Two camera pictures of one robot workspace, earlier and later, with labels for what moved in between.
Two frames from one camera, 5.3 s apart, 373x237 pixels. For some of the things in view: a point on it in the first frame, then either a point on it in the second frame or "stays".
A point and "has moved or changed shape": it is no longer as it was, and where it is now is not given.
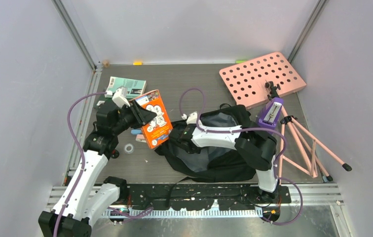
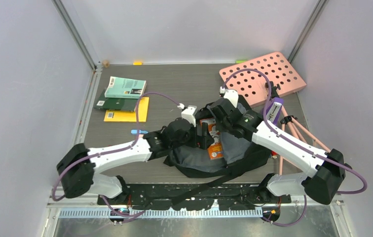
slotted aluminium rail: [169, 214] stays
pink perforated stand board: [246, 81] stays
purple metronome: [272, 113] stays
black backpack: [216, 164] has moved or changed shape
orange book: [158, 129] → [215, 150]
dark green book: [104, 104] → [125, 90]
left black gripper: [141, 115] → [203, 141]
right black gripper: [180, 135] → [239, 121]
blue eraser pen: [136, 132] stays
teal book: [135, 88] stays
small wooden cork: [106, 63] stays
